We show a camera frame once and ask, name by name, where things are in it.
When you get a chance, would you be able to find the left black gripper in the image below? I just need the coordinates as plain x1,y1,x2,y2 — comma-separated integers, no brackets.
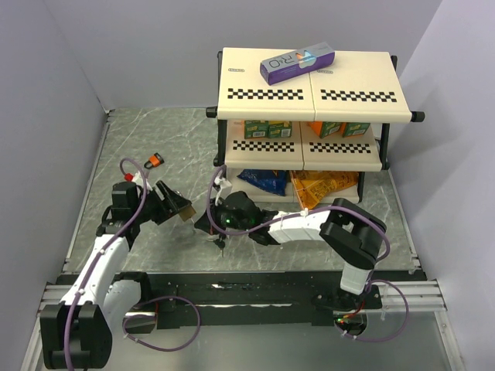
132,180,190,225

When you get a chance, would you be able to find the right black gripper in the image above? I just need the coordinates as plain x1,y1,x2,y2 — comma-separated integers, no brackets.
196,196,251,235

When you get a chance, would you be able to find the brass padlock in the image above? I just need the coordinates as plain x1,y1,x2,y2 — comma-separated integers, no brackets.
172,191,196,222

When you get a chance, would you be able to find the black-headed key bunch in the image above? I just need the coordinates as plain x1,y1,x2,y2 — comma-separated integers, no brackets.
209,236,226,258

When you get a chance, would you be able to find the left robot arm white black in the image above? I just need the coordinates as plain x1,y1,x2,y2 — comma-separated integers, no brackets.
39,181,195,370

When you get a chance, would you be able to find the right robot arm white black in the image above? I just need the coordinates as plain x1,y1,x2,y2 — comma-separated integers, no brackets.
194,191,390,308

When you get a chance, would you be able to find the small orange black padlock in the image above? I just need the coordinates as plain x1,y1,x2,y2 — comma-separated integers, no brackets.
144,152,164,169

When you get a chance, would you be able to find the blue snack bag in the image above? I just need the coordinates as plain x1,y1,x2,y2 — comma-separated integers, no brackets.
237,169,288,196

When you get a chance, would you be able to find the green yellow box left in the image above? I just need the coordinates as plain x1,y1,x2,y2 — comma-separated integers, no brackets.
243,120,269,139

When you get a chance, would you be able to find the green yellow box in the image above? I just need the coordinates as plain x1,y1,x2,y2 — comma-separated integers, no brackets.
243,120,269,139
268,121,292,138

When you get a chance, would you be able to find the orange snack bag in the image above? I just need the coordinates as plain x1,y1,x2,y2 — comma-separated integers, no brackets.
290,170,359,210

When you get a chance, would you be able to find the orange green box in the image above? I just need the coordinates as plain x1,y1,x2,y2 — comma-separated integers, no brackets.
307,121,342,138

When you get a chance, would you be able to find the beige three-tier shelf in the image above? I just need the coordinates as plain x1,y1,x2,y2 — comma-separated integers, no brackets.
207,47,425,203

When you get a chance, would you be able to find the green box right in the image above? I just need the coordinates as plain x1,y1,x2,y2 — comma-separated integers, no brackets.
340,122,370,138

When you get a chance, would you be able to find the purple toothpaste box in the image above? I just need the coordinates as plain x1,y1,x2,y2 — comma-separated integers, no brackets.
260,43,336,86

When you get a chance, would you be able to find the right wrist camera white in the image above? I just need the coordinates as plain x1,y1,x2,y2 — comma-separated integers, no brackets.
213,175,232,205

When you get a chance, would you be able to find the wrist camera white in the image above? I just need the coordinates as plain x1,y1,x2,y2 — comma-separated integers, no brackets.
213,175,232,205
124,172,152,191

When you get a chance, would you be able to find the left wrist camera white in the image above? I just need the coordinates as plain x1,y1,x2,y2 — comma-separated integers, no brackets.
124,172,152,191

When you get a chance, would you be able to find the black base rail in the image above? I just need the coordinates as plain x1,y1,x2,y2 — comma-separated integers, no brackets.
116,271,382,329

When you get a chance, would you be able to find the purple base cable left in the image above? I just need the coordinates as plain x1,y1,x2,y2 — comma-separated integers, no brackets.
122,295,202,352

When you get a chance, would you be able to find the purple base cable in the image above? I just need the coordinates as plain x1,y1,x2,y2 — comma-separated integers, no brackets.
334,277,410,343
122,295,202,352

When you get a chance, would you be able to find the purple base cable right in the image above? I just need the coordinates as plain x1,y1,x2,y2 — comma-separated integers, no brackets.
334,277,410,343

